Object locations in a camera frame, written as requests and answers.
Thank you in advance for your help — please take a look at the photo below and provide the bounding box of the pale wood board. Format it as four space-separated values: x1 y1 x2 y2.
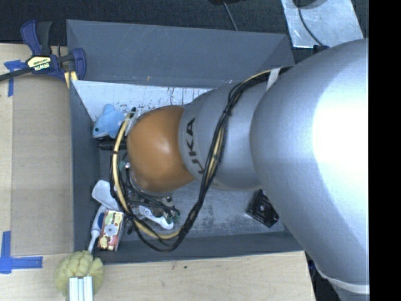
11 76 75 257

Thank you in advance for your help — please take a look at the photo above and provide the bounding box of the yellow brain-shaped toy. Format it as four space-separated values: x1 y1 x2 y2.
54 250 105 298

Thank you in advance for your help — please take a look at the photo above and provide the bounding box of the blue toy dolphin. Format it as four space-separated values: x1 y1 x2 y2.
91 103 128 139

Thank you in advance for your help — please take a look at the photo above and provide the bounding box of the red and yellow printed box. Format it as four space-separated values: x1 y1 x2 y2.
96 209 125 252

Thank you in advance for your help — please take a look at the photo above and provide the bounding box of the black square plastic part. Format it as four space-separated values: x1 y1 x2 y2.
245 189 280 229

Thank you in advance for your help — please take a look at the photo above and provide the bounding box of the white plastic bottle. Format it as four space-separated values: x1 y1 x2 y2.
91 179 122 212

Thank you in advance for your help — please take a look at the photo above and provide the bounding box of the grey metal bin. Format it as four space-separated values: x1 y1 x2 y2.
65 19 310 265

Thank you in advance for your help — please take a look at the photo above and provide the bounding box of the white and blue electric toothbrush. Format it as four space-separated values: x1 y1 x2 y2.
87 205 108 253

